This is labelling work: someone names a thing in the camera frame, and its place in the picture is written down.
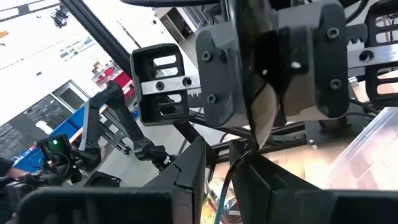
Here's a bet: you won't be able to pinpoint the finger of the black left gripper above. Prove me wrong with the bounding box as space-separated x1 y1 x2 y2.
130 43 190 127
365 0 398 106

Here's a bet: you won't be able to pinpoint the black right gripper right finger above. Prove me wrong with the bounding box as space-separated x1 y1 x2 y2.
229 140 398 224

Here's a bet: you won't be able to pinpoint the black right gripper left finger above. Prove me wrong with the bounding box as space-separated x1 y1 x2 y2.
18 136 208 224

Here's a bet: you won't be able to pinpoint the red storage bins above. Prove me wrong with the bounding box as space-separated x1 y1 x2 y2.
93 67 135 99

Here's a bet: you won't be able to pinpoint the clear plastic container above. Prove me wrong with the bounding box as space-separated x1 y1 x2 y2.
326 107 398 190

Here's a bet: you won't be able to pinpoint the black device with green light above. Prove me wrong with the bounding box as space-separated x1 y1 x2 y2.
37 133 75 187

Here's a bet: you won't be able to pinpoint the black spotlight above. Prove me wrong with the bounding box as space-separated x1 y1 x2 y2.
51 6 71 29

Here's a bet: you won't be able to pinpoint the blue storage shelf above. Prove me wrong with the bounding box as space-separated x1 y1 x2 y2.
12 105 86 174

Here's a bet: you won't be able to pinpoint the person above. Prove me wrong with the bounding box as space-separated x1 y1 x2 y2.
0 157 29 187

